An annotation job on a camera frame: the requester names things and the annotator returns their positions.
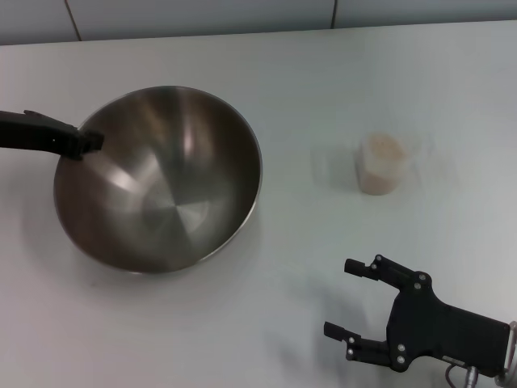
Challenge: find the right arm connector cable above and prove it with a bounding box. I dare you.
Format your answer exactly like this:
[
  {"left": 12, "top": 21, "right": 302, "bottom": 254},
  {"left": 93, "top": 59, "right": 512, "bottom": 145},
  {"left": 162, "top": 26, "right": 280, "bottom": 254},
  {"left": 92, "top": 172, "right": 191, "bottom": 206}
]
[{"left": 443, "top": 361, "right": 482, "bottom": 388}]

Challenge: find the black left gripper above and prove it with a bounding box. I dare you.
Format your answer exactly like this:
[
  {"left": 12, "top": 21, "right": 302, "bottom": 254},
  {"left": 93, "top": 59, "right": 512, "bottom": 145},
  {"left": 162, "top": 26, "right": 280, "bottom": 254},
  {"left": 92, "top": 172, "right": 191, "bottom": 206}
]
[{"left": 0, "top": 109, "right": 105, "bottom": 162}]

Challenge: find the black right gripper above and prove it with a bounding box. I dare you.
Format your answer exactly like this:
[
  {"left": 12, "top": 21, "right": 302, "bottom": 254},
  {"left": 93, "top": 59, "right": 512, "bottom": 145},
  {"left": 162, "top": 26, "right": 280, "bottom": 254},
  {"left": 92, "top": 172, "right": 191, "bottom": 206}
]
[{"left": 322, "top": 253, "right": 511, "bottom": 379}]

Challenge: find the stainless steel mixing bowl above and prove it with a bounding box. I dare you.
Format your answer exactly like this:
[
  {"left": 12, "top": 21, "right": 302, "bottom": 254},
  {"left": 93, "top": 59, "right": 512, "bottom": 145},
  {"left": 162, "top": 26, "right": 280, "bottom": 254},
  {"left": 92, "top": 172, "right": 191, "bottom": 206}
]
[{"left": 53, "top": 84, "right": 263, "bottom": 276}]

